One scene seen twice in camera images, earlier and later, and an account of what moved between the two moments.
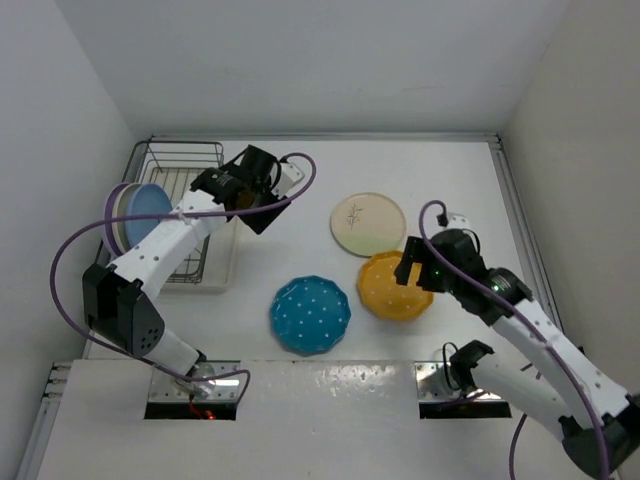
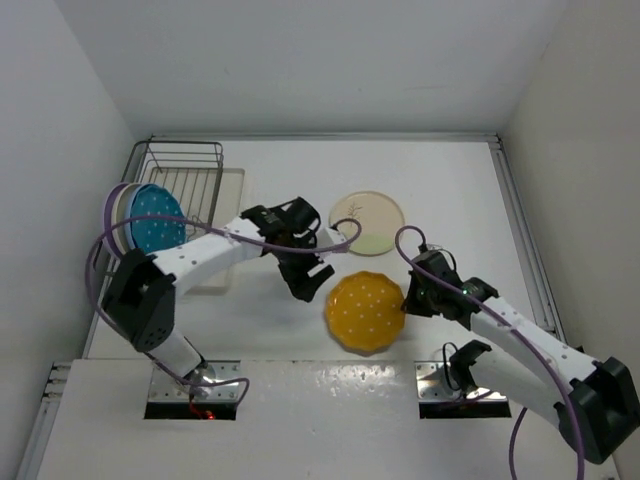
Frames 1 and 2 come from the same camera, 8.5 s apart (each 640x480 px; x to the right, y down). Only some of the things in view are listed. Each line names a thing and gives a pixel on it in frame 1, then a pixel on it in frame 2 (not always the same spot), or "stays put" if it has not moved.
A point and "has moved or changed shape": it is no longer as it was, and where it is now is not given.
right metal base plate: [432, 385] stays put
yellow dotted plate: [384, 297] has moved or changed shape
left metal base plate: [164, 387] stays put
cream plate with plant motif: [364, 224] stays put
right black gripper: [413, 252] → [409, 303]
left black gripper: [257, 221] → [300, 283]
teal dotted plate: [310, 315] → [157, 235]
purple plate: [109, 212] stays put
